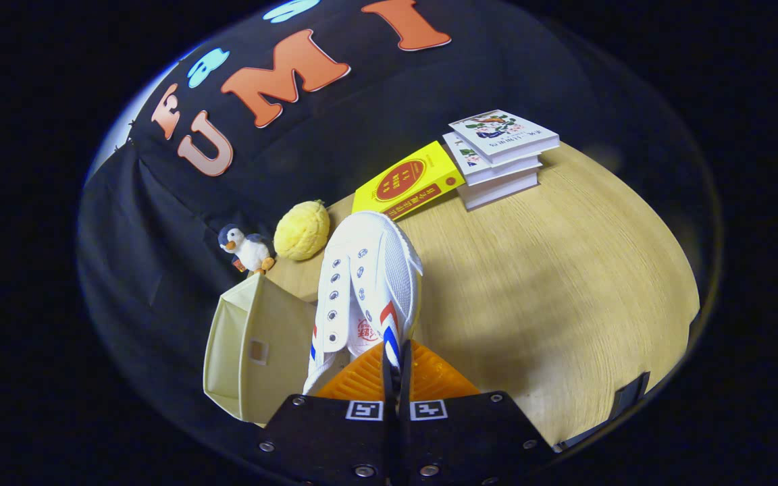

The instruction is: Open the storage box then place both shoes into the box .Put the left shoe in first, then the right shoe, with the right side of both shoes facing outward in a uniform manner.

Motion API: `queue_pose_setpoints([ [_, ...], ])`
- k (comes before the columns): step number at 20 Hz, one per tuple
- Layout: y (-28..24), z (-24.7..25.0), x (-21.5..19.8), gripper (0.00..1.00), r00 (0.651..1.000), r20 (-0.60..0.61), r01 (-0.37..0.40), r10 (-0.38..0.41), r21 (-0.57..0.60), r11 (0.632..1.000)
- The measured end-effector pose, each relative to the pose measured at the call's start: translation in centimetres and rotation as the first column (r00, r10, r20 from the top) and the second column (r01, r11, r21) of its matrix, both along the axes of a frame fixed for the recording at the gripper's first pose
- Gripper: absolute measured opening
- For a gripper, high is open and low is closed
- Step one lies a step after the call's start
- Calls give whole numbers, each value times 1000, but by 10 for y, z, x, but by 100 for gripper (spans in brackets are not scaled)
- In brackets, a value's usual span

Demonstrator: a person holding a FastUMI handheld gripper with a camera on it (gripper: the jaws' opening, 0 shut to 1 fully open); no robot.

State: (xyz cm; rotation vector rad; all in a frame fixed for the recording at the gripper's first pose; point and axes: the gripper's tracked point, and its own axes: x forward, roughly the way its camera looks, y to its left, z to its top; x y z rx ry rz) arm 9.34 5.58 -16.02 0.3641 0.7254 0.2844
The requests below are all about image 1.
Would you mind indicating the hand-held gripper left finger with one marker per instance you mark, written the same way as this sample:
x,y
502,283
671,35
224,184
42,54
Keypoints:
x,y
387,388

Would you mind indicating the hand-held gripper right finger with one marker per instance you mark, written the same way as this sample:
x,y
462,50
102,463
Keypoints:
x,y
405,388

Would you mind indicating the white canvas shoe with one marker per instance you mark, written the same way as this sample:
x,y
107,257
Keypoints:
x,y
369,270

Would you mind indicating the beige fabric storage box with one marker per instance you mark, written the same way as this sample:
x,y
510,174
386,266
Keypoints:
x,y
281,324

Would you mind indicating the yellow round plush toy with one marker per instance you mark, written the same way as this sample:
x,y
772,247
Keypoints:
x,y
301,231

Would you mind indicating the penguin plush toy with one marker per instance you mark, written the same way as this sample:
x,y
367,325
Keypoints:
x,y
248,250

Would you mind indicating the yellow book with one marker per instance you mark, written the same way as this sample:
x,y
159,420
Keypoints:
x,y
406,179

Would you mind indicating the dark flat bar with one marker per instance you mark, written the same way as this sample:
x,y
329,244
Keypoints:
x,y
632,395

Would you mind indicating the white floral cover book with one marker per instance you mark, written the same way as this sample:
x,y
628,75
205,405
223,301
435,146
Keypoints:
x,y
497,131

